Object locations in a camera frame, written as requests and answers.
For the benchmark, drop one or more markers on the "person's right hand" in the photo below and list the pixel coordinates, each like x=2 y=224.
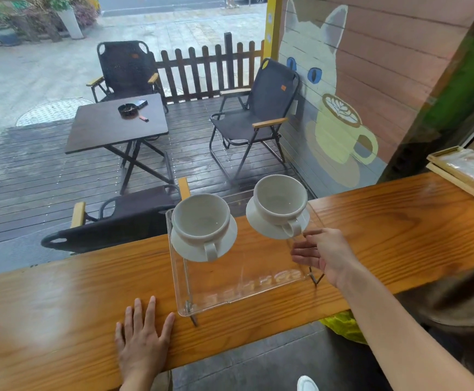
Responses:
x=332 y=254

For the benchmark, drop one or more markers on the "person's left hand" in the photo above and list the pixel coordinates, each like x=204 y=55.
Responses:
x=141 y=350

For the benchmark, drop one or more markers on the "person's right thumb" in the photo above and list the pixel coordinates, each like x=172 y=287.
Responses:
x=313 y=232

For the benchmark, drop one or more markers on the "person's right middle finger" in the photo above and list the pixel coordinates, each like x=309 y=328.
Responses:
x=307 y=261

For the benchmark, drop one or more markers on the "person's left thumb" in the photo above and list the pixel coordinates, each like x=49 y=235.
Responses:
x=167 y=326

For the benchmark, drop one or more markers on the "person's left little finger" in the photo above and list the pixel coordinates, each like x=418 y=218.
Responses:
x=119 y=333

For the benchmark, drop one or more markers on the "person's left middle finger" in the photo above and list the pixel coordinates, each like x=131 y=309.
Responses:
x=139 y=315

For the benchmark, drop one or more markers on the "clear acrylic serving tray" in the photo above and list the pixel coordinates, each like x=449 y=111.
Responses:
x=241 y=276

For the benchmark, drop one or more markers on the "person's left forearm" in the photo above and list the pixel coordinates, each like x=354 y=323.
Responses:
x=139 y=382

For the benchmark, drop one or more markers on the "person's right forearm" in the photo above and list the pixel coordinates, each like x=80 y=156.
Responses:
x=400 y=337

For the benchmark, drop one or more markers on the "white ceramic cup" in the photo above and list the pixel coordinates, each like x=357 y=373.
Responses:
x=279 y=199
x=200 y=223

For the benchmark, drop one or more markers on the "white ceramic saucer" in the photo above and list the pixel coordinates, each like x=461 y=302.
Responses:
x=261 y=224
x=224 y=245

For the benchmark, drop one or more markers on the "yellow plastic bag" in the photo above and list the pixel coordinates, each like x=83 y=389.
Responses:
x=345 y=327

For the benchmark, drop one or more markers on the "black folding chair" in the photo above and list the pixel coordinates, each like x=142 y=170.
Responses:
x=135 y=219
x=261 y=105
x=127 y=69

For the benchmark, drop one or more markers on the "white shoe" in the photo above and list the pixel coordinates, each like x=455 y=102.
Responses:
x=307 y=384

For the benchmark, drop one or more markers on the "wooden tray box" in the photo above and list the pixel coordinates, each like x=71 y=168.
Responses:
x=461 y=185

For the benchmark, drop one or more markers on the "person's brown garment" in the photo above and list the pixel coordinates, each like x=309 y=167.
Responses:
x=461 y=305

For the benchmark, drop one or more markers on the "clear plastic packets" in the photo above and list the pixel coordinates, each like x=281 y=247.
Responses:
x=467 y=162

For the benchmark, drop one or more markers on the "dark folding table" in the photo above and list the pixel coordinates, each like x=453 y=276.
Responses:
x=110 y=126

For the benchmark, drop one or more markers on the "brown wooden picket fence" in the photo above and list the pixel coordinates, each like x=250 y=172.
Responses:
x=204 y=71

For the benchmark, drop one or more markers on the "red lighter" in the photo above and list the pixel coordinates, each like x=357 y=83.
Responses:
x=143 y=118

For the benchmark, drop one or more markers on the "black ashtray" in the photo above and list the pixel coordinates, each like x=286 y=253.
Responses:
x=128 y=110

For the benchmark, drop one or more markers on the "dark cigarette pack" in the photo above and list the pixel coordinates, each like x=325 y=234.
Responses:
x=141 y=103

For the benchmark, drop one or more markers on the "round manhole cover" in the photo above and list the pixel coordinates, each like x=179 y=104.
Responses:
x=53 y=111

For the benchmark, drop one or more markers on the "white planter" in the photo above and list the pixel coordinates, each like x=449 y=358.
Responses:
x=72 y=22

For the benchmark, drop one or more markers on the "blue plant pot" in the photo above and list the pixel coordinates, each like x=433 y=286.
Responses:
x=5 y=35

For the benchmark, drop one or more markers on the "yellow post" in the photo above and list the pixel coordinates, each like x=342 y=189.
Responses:
x=273 y=24

